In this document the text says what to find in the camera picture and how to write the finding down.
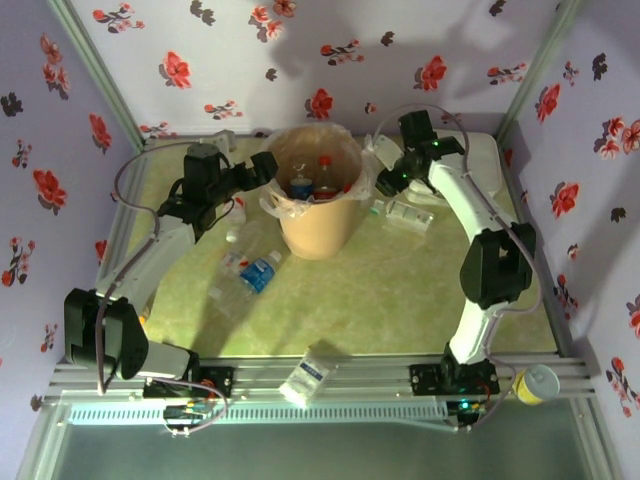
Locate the white tissue packet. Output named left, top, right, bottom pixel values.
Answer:
left=278, top=351, right=335, bottom=409

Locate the cola bottle red label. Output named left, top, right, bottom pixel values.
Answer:
left=313, top=155, right=340, bottom=201

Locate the grey left arm cable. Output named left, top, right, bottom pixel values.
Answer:
left=95, top=142, right=229, bottom=436

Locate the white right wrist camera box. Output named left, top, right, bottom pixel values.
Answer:
left=372, top=135, right=402, bottom=170

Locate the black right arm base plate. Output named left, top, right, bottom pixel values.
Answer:
left=408, top=363, right=501, bottom=397

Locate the white lidded square container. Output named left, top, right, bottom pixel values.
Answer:
left=405, top=130, right=504, bottom=206

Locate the grey right arm cable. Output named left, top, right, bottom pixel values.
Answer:
left=372, top=103, right=544, bottom=434

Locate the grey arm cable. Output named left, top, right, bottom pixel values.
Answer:
left=95, top=142, right=229, bottom=436
left=372, top=103, right=544, bottom=434

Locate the yellow can silver lid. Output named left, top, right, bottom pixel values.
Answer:
left=512, top=363, right=561, bottom=406

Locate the clear bottle blue label white cap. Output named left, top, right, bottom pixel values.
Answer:
left=219, top=248, right=284, bottom=317

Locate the aluminium side rail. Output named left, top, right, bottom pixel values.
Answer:
left=499, top=144, right=574, bottom=357
left=82, top=144, right=154, bottom=359

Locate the white slotted cable duct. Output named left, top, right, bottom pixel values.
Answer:
left=66, top=403, right=450, bottom=427

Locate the aluminium corner post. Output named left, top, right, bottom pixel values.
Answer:
left=47, top=0, right=157, bottom=151
left=494, top=0, right=586, bottom=146

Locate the aluminium frame rail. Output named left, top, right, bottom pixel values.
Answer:
left=43, top=355, right=599, bottom=407

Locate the tan round bin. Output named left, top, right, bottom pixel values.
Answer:
left=262, top=124, right=374, bottom=260

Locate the clear bottle red white label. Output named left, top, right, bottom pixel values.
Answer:
left=219, top=197, right=249, bottom=244
left=207, top=219, right=266, bottom=301

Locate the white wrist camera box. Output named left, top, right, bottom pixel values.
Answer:
left=372, top=135, right=402, bottom=170
left=213, top=129, right=237, bottom=155

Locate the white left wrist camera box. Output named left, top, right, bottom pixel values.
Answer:
left=213, top=129, right=237, bottom=155

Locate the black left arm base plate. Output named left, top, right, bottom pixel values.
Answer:
left=143, top=366, right=235, bottom=400

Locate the clear plastic bin liner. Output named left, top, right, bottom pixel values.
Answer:
left=258, top=124, right=375, bottom=221

